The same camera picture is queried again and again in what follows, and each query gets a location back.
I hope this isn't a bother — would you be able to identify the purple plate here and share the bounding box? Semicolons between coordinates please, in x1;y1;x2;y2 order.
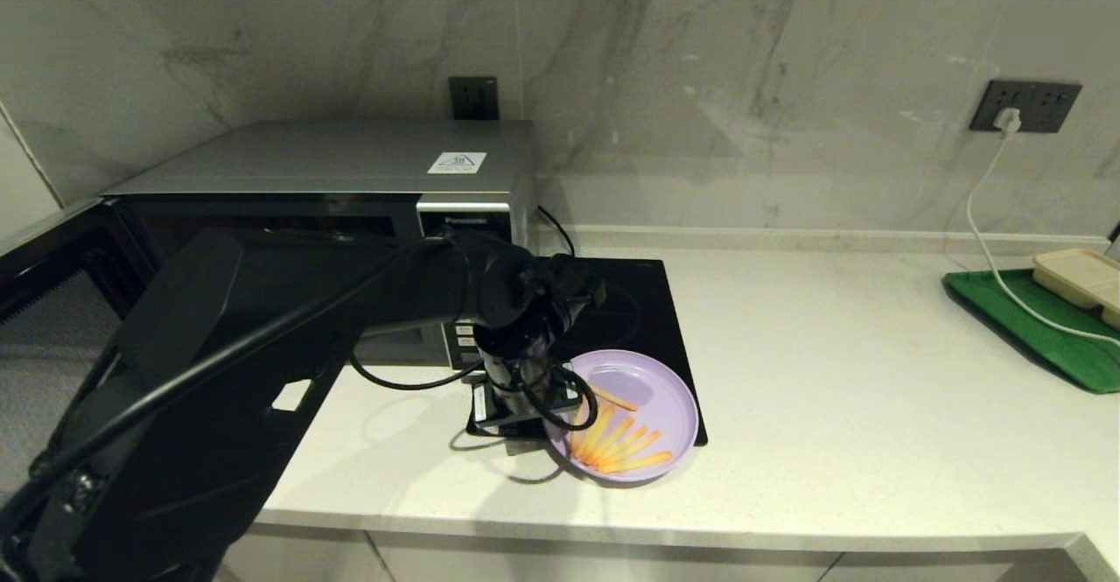
542;350;700;483

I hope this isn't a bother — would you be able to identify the black induction cooktop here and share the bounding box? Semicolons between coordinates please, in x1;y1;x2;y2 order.
466;256;708;447

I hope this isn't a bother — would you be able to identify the beige base cabinet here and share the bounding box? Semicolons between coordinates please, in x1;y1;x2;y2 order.
214;529;1095;582

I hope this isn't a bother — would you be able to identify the green plastic tray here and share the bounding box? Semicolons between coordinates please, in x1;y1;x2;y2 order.
942;269;1120;394

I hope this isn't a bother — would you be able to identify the beige lunch container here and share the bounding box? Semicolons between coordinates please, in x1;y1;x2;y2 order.
1031;249;1120;331

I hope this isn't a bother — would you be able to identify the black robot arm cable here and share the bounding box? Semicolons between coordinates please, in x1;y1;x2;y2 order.
26;236;601;478

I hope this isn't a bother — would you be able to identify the thin black cable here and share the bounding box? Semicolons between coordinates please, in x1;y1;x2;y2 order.
535;206;576;259

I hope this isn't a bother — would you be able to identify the small black wall outlet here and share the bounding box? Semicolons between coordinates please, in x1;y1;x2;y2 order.
450;76;501;121

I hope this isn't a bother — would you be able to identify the white power cable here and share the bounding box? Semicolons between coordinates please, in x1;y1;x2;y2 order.
966;131;1120;348

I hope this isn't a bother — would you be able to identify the wide black wall outlet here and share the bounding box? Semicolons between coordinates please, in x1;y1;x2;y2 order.
969;81;1082;135

